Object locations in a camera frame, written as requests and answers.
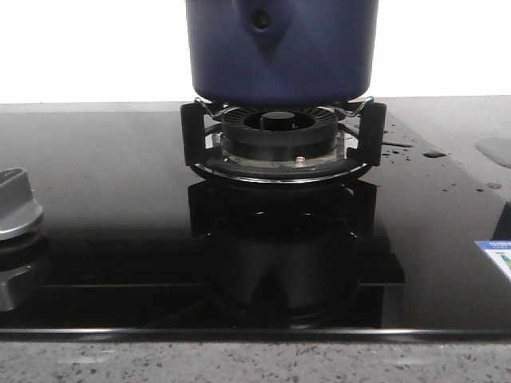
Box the black gas burner head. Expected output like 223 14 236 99
222 107 338 161

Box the silver stove control knob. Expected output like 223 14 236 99
1 168 43 241

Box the blue white energy label sticker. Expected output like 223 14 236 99
475 239 511 280

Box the black glass cooktop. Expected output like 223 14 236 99
1 111 510 342

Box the black pot support grate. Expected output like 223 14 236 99
180 97 387 185

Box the blue cooking pot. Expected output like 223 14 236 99
185 1 378 107

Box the silver wire pot ring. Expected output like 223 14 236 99
193 97 375 121

